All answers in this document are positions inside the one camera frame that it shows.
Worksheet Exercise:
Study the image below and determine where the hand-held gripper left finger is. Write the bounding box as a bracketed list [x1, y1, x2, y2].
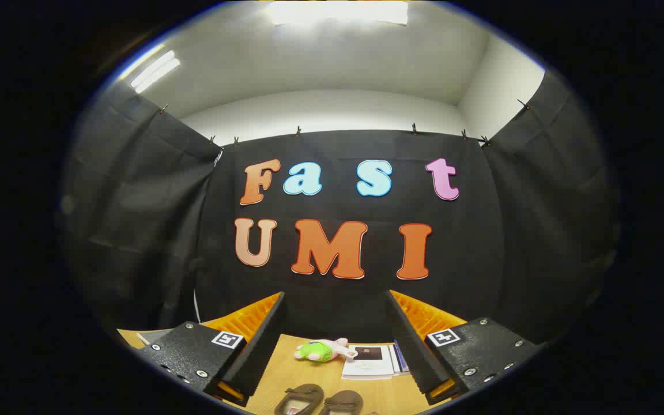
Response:
[138, 291, 286, 408]

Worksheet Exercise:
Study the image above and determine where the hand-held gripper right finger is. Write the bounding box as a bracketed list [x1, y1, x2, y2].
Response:
[384, 289, 542, 406]

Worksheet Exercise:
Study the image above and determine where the brown fuzzy shoe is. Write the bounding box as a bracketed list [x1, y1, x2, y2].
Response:
[319, 390, 364, 415]
[274, 383, 325, 415]

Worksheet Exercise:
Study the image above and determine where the blue book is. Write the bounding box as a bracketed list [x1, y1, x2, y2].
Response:
[392, 341, 410, 374]

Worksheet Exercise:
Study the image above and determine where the white book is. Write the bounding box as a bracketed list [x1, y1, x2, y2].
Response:
[342, 344, 396, 380]

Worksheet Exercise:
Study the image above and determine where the green and pink plush toy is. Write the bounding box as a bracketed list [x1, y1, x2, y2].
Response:
[293, 338, 359, 364]

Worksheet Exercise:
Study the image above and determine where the black backdrop cloth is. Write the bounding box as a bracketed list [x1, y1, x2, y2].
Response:
[58, 69, 621, 346]

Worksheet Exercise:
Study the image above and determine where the ceiling light panel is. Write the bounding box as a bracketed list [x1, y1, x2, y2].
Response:
[130, 51, 182, 94]
[269, 0, 410, 27]

